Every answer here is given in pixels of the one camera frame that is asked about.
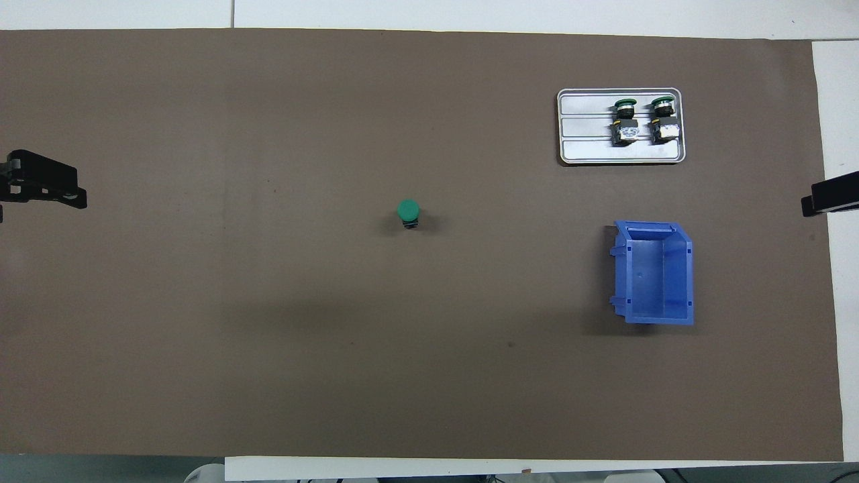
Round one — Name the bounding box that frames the silver metal tray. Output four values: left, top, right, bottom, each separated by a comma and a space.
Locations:
556, 88, 687, 166

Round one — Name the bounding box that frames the brown table mat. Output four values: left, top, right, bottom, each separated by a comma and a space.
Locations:
0, 28, 845, 462

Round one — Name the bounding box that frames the green push button switch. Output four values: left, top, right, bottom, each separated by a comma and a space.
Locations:
647, 97, 678, 145
610, 99, 640, 148
396, 199, 422, 231

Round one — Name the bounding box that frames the blue plastic bin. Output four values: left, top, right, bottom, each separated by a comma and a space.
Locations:
608, 220, 695, 327

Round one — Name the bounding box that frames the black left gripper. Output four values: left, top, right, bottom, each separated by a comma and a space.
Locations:
0, 150, 89, 210

